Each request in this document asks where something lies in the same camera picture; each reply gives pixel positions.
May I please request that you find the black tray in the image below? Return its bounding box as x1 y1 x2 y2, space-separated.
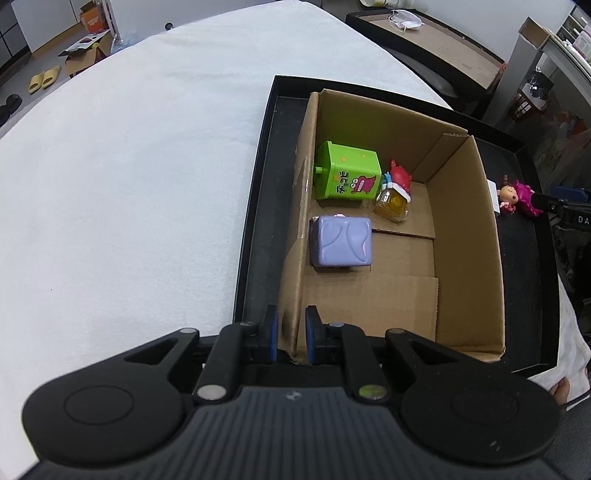
232 75 560 372

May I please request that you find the white face mask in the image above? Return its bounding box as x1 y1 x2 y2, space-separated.
388 8 423 32

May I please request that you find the black framed brown board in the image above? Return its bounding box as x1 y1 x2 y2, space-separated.
345 9 506 97

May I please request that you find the grey desk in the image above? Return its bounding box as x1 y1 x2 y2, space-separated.
480 32 591 134

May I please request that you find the pair of black shoes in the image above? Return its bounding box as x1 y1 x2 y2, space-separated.
0 93 22 127

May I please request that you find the brown cardboard floor box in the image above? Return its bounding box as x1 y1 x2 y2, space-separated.
58 28 114 77

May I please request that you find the purple cube box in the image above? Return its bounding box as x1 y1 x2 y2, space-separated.
308 215 374 273

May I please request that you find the green cube box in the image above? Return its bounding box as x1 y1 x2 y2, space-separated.
313 141 382 202

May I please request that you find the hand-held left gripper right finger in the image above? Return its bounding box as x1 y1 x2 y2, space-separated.
305 305 467 403

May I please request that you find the person's bare foot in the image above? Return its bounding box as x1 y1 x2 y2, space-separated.
549 377 575 408

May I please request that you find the pink doll figurine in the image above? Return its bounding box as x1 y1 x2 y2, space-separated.
499 174 544 217

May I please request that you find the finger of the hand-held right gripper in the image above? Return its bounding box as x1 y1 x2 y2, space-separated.
550 185 591 204
530 193 566 215

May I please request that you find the orange carton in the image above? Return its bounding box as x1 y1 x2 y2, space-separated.
78 0 108 31

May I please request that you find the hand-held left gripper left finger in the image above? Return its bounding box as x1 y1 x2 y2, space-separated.
121 305 279 403

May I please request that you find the toy keychain with jar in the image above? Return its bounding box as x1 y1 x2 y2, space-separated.
373 159 413 223

